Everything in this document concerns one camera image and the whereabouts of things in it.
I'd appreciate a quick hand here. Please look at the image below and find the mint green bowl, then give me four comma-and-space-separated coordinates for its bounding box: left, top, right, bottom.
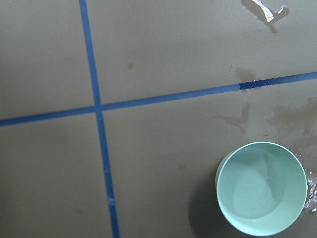
215, 142, 308, 237

